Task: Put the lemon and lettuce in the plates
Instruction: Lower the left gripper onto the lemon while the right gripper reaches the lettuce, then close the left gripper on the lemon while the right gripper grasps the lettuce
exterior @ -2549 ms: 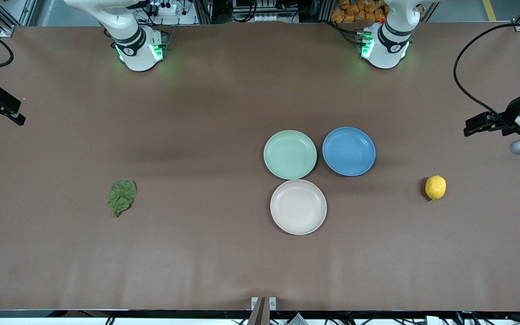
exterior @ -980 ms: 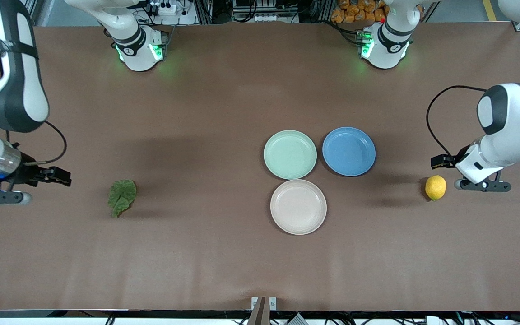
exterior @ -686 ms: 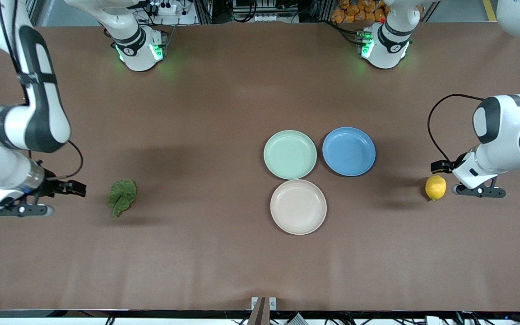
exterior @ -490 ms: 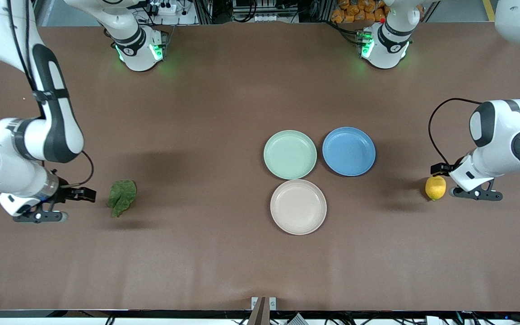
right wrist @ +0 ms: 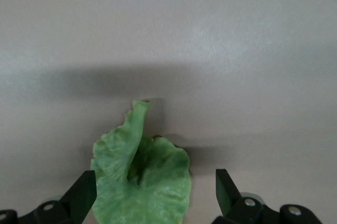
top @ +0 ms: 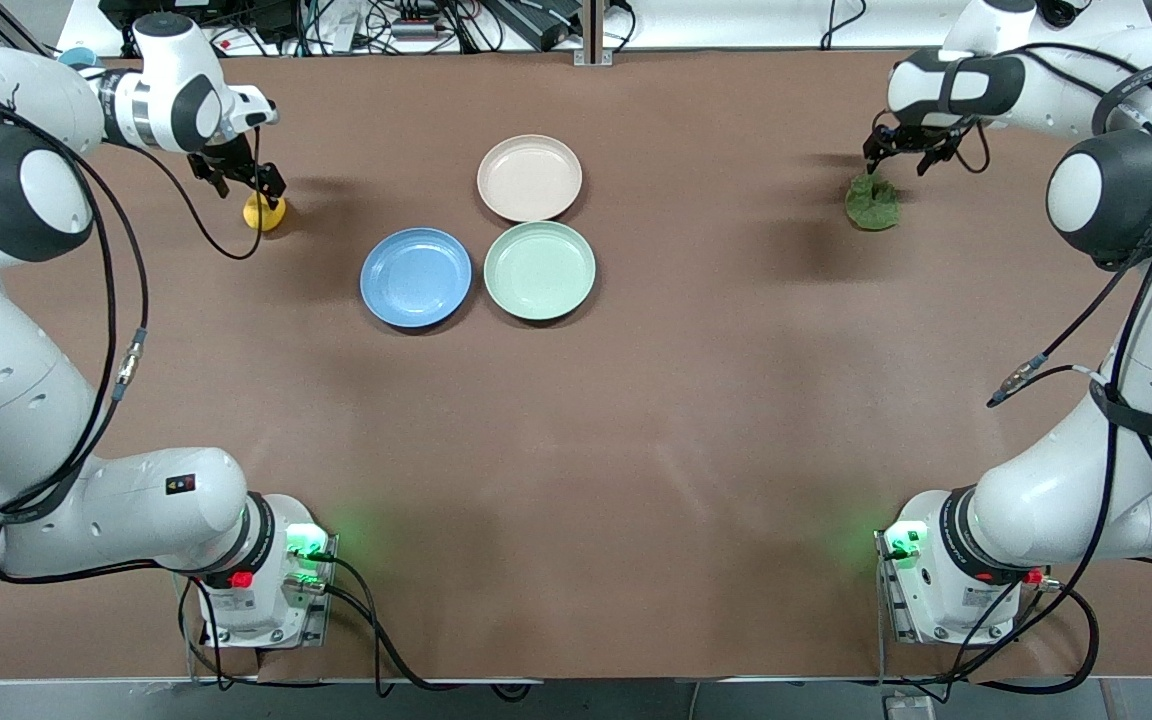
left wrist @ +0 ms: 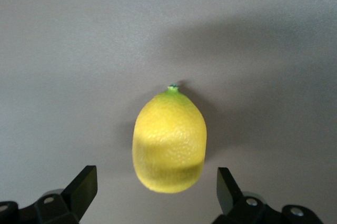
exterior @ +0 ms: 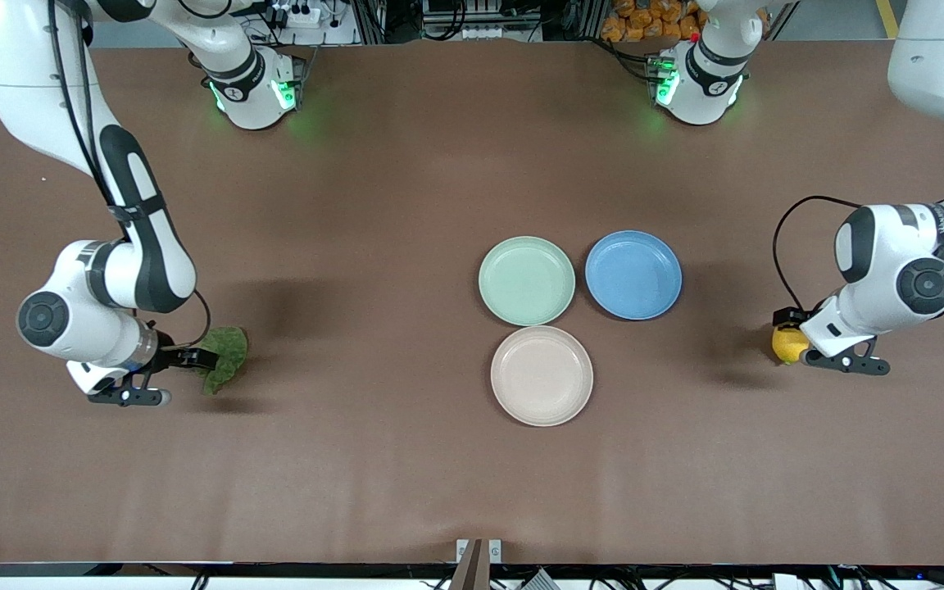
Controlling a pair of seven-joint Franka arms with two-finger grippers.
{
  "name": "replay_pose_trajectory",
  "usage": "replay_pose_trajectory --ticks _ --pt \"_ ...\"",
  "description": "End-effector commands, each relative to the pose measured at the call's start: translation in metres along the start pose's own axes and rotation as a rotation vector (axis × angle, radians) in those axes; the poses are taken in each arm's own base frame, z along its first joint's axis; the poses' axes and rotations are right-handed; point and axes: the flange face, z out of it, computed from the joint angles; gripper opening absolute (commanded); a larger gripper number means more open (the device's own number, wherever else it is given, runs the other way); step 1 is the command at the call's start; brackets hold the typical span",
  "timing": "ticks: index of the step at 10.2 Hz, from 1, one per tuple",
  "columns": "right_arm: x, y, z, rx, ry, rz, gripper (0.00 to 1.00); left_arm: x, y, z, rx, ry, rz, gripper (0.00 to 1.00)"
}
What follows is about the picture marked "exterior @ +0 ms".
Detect yellow lemon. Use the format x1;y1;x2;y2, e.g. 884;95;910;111
771;324;810;366

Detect green lettuce leaf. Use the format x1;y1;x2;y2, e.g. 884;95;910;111
197;326;249;396

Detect blue plate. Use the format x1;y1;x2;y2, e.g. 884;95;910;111
585;230;683;321

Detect beige plate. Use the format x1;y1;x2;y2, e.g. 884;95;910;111
490;325;594;428

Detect light green plate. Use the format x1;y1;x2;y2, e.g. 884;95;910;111
479;236;577;327

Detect bag of oranges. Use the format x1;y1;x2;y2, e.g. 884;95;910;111
601;0;772;43

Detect white power strip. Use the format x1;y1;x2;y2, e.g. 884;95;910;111
263;4;325;27

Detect black base cable bundle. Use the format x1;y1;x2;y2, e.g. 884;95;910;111
599;37;663;83

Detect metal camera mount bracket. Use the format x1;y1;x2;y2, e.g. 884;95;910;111
449;538;502;590

